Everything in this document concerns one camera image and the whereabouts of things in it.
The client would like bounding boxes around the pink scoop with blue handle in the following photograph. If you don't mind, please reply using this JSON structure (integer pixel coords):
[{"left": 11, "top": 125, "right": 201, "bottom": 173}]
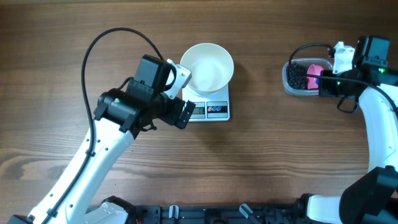
[{"left": 307, "top": 64, "right": 324, "bottom": 90}]

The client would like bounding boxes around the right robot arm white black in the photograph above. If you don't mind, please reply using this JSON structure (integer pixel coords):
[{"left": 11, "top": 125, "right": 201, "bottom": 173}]
[{"left": 297, "top": 35, "right": 397, "bottom": 223}]

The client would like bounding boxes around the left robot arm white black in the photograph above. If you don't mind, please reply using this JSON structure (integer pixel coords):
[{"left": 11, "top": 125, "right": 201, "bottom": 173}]
[{"left": 9, "top": 55, "right": 195, "bottom": 223}]

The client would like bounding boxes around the white digital kitchen scale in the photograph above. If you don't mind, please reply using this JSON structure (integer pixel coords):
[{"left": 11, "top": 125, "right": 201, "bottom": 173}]
[{"left": 182, "top": 85, "right": 230, "bottom": 122}]

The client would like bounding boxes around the white round bowl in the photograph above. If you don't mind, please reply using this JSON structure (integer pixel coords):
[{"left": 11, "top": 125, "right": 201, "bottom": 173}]
[{"left": 180, "top": 43, "right": 234, "bottom": 95}]

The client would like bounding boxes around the clear plastic food container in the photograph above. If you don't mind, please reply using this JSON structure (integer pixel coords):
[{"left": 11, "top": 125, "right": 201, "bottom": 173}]
[{"left": 282, "top": 58, "right": 333, "bottom": 96}]

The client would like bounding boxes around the black beans pile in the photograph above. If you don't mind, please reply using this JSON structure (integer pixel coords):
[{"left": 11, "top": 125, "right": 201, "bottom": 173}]
[{"left": 286, "top": 63, "right": 308, "bottom": 90}]

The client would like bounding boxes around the left black camera cable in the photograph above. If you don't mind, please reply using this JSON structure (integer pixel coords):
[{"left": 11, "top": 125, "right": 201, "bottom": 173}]
[{"left": 40, "top": 27, "right": 165, "bottom": 224}]

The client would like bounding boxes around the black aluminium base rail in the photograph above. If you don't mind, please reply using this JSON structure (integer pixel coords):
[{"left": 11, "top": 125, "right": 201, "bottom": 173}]
[{"left": 131, "top": 204, "right": 311, "bottom": 224}]

